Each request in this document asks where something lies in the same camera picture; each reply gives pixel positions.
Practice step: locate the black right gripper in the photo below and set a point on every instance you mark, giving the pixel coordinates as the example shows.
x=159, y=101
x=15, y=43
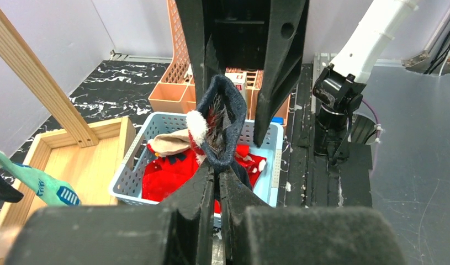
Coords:
x=250, y=35

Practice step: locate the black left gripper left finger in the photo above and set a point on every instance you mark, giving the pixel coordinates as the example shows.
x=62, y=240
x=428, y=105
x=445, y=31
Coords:
x=178, y=230

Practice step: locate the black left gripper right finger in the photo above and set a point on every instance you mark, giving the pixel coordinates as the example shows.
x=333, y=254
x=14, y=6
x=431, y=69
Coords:
x=256, y=233

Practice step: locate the dark navy sock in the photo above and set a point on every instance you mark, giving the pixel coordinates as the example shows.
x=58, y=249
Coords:
x=8, y=193
x=215, y=126

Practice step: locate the mint green patterned sock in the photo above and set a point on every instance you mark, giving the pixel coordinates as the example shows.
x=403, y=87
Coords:
x=52, y=191

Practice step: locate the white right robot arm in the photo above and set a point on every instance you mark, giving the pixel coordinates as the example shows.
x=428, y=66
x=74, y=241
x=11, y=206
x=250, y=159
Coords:
x=341, y=82

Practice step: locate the white cardboard box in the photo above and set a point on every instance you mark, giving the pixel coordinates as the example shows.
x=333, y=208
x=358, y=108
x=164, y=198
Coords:
x=239, y=80

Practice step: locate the red sock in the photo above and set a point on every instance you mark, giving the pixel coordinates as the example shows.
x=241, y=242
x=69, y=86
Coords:
x=165, y=174

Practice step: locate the blue capped bottle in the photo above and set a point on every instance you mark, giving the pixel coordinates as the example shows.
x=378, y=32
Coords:
x=278, y=120

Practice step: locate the peach plastic desk organizer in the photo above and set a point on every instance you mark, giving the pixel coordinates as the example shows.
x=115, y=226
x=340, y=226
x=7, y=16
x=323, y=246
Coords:
x=176, y=89

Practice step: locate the light blue perforated basket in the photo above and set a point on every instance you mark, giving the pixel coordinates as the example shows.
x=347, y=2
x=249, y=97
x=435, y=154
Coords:
x=126, y=185

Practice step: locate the wooden drying rack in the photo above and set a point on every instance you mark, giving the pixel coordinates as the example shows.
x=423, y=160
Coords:
x=87, y=155

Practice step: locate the grey metal rail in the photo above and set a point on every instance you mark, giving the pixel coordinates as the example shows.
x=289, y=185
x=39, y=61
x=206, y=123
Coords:
x=115, y=56

